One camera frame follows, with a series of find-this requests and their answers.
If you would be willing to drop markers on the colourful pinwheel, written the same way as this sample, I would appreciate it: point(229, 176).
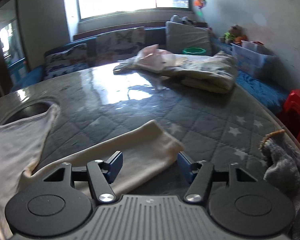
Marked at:
point(199, 2)

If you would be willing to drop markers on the teal cabinet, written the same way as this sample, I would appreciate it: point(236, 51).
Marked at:
point(17, 70)

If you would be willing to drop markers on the cream cloth garment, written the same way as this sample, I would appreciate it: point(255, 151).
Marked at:
point(140, 150)

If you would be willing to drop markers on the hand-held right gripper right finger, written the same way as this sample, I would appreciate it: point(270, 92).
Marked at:
point(184, 166)

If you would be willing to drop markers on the pale yellow folded garment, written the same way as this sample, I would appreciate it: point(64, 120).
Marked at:
point(207, 72)

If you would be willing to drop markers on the butterfly print cushion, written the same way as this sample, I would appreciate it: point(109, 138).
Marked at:
point(120, 42)
point(65, 60)

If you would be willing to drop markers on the grey knit cloth orange trim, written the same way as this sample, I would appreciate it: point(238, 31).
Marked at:
point(285, 165)

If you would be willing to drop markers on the green bowl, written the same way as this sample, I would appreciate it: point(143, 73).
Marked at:
point(193, 50)

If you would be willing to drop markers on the grey soft bundle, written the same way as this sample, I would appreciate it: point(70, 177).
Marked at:
point(182, 20)

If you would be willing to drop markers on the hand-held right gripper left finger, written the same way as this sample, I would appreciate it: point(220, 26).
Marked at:
point(115, 166)

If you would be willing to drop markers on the red plastic stool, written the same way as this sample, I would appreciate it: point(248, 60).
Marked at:
point(296, 110)

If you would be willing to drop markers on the white undershirt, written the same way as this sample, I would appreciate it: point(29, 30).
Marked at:
point(12, 145)

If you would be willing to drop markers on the brown stuffed toy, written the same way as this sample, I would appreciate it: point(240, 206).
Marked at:
point(233, 33)

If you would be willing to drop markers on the round black table stove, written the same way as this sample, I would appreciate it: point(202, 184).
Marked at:
point(30, 111)

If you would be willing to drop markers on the grey cushion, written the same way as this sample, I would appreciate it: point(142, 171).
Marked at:
point(187, 37)

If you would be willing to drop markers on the clear plastic storage box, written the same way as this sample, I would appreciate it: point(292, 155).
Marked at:
point(252, 60)

